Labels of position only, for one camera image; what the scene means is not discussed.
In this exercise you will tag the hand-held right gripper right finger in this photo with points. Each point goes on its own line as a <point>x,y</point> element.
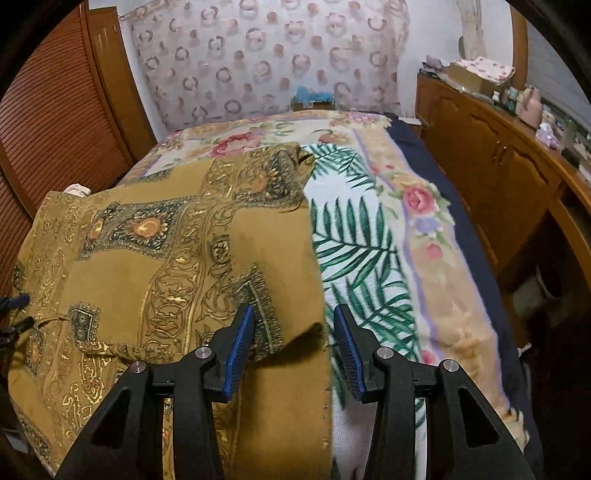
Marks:
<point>348,355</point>

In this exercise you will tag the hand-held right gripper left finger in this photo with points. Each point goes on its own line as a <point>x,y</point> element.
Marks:
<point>240,350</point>

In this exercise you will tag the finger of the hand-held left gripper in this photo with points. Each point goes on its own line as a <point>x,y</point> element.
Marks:
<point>18,326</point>
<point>16,302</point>

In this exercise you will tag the brown patterned shirt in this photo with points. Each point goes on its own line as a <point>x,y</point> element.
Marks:
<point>161,277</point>

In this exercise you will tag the palm leaf blanket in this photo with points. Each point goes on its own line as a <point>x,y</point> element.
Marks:
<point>351,240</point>

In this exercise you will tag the pale yellow cloth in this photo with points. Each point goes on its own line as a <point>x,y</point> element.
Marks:
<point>76,190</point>

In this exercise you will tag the floral pink bed cover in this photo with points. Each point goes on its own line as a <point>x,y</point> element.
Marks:
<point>466,230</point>

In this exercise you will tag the wooden louvred wardrobe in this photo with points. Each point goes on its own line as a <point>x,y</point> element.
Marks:
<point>55,115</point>

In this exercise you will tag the grey round bin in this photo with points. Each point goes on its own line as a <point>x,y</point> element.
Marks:
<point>538,290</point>

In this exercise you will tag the wooden sideboard cabinet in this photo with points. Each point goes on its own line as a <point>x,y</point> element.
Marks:
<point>485,138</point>

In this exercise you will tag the purple tissue pack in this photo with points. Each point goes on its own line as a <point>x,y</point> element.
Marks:
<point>547,136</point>

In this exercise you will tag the dark bottle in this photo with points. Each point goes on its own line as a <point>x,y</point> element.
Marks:
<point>508,99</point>

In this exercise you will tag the purple pouch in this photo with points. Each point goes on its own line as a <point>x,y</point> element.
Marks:
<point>435,62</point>

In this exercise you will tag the pink thermos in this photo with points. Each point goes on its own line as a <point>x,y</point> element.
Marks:
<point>531,108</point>

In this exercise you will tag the grey window blind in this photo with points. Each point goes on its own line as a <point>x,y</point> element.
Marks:
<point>554,78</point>

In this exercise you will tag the beige tied curtain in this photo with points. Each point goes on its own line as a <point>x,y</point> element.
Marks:
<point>471,27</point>

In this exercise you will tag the wooden window frame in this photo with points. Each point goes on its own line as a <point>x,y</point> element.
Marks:
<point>519,50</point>

